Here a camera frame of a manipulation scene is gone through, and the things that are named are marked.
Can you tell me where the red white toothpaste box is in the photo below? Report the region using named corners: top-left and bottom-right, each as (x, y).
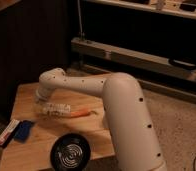
top-left (0, 119), bottom-right (20, 147)

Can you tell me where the metal pole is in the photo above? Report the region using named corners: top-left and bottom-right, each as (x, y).
top-left (77, 0), bottom-right (84, 40)

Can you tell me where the long grey case black handle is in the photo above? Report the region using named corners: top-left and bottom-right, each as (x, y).
top-left (71, 37), bottom-right (196, 82)

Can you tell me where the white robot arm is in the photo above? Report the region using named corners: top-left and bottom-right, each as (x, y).
top-left (36, 68), bottom-right (167, 171)

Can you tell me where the orange carrot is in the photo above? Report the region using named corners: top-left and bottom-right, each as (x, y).
top-left (70, 110), bottom-right (90, 118)

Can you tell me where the black round plate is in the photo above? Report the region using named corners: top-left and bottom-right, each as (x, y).
top-left (50, 133), bottom-right (91, 171)

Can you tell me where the clear plastic bottle white cap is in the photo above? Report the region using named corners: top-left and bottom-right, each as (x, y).
top-left (34, 102), bottom-right (71, 117)

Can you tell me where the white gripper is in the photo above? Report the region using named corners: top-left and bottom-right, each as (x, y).
top-left (35, 85), bottom-right (54, 102)

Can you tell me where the wooden table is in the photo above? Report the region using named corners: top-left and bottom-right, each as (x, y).
top-left (0, 78), bottom-right (115, 171)

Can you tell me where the blue sponge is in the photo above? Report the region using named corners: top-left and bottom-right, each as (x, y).
top-left (14, 120), bottom-right (34, 142)

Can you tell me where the wooden shelf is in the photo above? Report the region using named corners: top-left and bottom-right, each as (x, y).
top-left (84, 0), bottom-right (196, 20)

